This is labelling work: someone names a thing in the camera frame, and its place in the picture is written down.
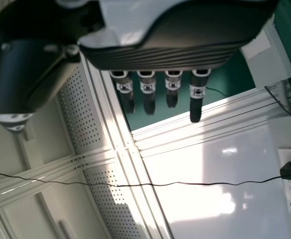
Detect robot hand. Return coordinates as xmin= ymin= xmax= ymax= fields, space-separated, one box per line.
xmin=0 ymin=0 xmax=280 ymax=135

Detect white socket box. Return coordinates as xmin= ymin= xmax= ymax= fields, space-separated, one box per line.
xmin=240 ymin=22 xmax=291 ymax=88

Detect white perforated cable duct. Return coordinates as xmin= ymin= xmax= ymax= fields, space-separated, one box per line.
xmin=57 ymin=66 xmax=143 ymax=239

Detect grey corrugated hose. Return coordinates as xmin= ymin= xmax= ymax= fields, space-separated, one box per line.
xmin=275 ymin=79 xmax=291 ymax=112

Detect thin black adapter cable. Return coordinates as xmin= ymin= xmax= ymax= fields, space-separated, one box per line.
xmin=0 ymin=170 xmax=283 ymax=187

